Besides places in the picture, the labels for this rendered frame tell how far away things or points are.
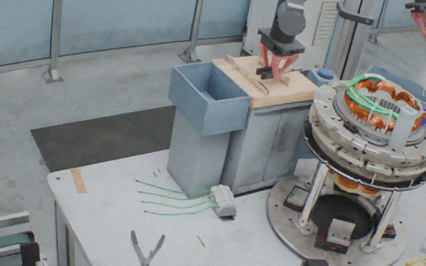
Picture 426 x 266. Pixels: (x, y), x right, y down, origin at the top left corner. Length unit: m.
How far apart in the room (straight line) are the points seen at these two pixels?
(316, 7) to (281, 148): 2.29
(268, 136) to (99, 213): 0.43
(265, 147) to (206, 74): 0.22
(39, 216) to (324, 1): 2.25
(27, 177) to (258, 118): 1.55
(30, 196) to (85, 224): 1.27
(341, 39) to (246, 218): 0.62
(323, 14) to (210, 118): 2.51
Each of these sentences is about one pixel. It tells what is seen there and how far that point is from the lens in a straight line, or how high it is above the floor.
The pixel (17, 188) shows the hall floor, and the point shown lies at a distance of 2.51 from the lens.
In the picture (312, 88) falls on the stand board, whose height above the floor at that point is 1.07.
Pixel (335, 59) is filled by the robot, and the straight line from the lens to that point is 1.63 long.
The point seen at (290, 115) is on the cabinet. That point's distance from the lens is 1.30.
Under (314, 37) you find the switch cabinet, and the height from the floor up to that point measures 0.37.
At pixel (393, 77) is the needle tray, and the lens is 1.56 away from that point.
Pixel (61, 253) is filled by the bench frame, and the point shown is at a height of 0.54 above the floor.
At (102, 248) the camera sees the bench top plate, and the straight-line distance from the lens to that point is 1.16.
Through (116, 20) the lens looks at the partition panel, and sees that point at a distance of 3.38.
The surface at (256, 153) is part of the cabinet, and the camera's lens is 1.30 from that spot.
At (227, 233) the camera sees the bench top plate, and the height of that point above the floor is 0.78.
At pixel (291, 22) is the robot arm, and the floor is 1.26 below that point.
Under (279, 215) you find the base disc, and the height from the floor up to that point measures 0.80.
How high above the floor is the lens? 1.62
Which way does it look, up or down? 32 degrees down
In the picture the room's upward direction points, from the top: 11 degrees clockwise
